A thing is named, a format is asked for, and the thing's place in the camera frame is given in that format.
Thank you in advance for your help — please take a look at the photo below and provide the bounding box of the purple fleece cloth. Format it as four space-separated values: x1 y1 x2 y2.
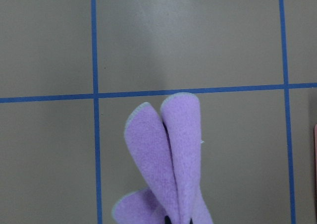
112 93 212 224

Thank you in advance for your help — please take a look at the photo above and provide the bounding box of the pink plastic bin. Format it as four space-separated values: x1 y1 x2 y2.
314 124 317 169

